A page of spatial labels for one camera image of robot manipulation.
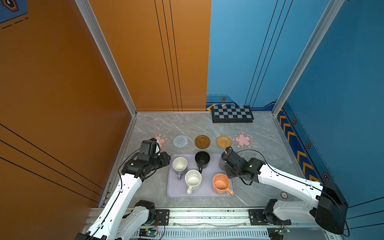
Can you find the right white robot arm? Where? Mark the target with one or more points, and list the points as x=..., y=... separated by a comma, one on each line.
x=320, y=203

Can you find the white cream mug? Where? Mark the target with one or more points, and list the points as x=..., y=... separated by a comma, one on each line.
x=193, y=180

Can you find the pink cherry blossom coaster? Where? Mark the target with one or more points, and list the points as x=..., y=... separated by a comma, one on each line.
x=243, y=141

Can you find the aluminium corner post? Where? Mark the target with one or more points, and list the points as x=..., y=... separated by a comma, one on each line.
x=101, y=42
x=318, y=34

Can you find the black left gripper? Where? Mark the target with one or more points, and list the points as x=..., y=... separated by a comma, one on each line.
x=165, y=159

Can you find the orange mug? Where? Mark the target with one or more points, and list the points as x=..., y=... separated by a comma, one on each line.
x=222, y=184

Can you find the woven rattan round coaster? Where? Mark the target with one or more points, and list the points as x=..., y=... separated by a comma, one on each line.
x=223, y=142

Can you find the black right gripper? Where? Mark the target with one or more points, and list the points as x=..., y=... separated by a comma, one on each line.
x=227, y=171

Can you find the aluminium corner post right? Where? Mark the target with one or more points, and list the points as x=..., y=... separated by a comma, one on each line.
x=318, y=34

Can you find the white mug purple handle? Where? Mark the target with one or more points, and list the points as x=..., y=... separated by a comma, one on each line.
x=180, y=165

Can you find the grey mug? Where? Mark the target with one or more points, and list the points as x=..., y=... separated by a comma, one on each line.
x=222, y=164

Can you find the right green circuit board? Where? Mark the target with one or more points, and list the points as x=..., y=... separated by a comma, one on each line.
x=277, y=234

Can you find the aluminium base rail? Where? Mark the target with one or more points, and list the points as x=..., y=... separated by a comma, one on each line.
x=211, y=223

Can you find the left green circuit board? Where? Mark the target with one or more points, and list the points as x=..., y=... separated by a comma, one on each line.
x=148, y=233

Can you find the green circuit board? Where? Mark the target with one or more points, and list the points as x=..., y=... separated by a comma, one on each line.
x=148, y=233
x=277, y=234

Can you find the clear glass round coaster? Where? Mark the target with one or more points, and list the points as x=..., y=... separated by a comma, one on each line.
x=180, y=141

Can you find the black mug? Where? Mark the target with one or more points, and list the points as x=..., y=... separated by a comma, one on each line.
x=202, y=160

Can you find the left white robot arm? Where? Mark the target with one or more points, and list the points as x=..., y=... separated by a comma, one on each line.
x=110, y=225

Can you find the aluminium corner post left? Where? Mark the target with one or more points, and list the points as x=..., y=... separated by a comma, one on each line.
x=101, y=42

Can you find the black checkered chess board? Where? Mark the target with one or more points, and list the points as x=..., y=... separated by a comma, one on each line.
x=232, y=114

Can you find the brown wooden round coaster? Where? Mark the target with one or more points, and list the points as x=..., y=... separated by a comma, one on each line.
x=202, y=142

